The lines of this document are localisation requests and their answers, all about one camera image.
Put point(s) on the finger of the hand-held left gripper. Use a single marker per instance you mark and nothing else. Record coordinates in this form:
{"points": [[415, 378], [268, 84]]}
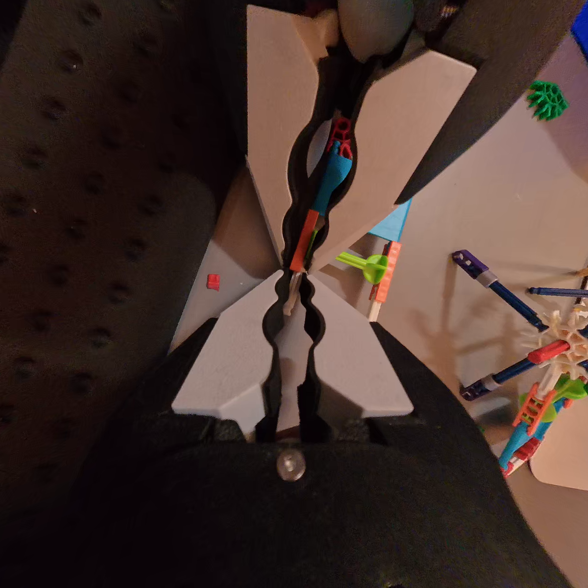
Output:
{"points": [[404, 128], [271, 115]]}

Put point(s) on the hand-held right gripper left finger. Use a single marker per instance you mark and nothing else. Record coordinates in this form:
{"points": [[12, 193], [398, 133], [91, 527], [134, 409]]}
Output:
{"points": [[225, 367]]}

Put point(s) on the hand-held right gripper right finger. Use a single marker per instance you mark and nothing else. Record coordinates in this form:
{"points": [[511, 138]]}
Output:
{"points": [[363, 367]]}

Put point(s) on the white toy rod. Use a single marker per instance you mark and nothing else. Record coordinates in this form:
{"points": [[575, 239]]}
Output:
{"points": [[291, 298], [375, 310]]}

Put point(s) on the blue plastic bin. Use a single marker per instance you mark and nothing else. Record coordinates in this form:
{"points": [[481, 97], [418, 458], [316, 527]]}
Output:
{"points": [[581, 32]]}

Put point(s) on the blue panel toy seat assembly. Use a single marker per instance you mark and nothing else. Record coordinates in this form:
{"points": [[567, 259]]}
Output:
{"points": [[333, 183]]}

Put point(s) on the colourful toy wheel model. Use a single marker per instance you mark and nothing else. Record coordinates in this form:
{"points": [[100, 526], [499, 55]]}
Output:
{"points": [[549, 353]]}

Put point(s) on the green toy connector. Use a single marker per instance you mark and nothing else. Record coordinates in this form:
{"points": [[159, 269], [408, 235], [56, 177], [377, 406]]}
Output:
{"points": [[546, 100]]}

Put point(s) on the small red toy piece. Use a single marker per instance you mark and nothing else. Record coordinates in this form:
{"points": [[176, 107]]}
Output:
{"points": [[213, 282]]}

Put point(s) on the white document stand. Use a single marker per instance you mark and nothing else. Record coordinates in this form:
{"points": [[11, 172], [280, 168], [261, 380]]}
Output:
{"points": [[565, 459]]}

